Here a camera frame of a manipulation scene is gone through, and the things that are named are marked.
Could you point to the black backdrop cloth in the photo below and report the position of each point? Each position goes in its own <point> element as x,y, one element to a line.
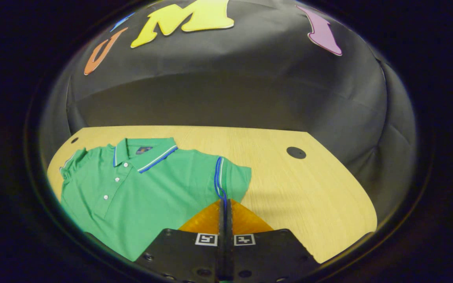
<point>230,86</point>

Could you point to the green T-shirt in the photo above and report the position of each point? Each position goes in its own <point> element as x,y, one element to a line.
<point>140,196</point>

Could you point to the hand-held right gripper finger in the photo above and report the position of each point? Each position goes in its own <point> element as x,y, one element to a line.
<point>221,230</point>
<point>229,230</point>

